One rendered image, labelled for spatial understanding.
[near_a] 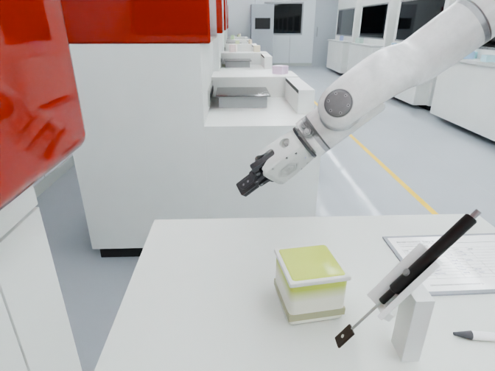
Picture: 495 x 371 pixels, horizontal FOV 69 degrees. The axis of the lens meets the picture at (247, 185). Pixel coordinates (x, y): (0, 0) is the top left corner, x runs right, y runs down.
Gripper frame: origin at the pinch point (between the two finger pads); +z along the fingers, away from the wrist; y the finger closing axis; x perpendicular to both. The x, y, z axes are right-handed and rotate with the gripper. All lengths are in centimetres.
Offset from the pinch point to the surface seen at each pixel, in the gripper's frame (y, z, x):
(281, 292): -21.7, -4.1, -26.7
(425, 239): 2.3, -22.4, -27.6
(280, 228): -6.2, -3.6, -14.3
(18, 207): -52, -1, -18
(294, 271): -24.8, -8.1, -26.0
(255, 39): 822, 9, 833
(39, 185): 107, 195, 174
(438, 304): -10.3, -18.7, -36.6
